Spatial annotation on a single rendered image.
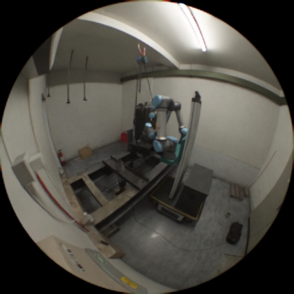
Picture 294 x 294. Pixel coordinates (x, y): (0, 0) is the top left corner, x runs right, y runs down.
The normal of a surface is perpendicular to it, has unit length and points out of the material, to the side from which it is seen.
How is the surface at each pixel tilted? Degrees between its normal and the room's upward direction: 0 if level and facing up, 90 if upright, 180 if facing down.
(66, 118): 90
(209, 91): 90
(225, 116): 90
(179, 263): 0
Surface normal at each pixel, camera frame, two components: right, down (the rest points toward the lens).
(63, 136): 0.79, 0.31
